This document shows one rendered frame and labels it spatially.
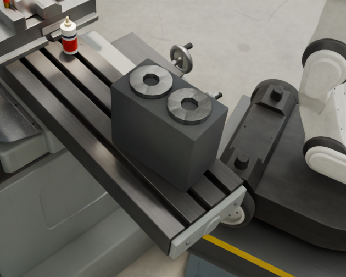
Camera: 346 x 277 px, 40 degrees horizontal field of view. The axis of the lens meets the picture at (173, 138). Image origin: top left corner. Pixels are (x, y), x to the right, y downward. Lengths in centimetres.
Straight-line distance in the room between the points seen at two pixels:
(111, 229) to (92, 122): 75
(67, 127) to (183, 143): 34
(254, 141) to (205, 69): 116
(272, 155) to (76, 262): 79
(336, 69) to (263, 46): 171
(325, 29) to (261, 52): 165
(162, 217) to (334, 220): 71
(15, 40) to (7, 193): 41
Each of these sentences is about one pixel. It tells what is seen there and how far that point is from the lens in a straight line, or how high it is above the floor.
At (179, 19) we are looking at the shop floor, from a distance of 306.
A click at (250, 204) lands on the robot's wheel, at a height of 56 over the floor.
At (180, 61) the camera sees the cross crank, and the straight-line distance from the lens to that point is 178.
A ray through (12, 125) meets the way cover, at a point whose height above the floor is 88.
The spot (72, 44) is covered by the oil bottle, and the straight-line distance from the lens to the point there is 132.
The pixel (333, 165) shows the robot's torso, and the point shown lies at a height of 70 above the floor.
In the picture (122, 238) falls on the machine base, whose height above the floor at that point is 20.
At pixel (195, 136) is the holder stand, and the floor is 113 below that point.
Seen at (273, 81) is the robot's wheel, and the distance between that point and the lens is 187.
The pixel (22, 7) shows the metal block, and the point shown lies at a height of 105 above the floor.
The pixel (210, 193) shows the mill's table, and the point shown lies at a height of 94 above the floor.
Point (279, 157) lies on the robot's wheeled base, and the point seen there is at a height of 57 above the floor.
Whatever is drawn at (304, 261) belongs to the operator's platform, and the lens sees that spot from 167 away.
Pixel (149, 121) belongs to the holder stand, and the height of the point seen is 110.
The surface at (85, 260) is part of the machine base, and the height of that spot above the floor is 20.
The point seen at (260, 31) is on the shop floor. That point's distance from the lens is 309.
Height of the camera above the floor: 183
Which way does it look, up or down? 51 degrees down
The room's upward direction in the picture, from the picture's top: 8 degrees clockwise
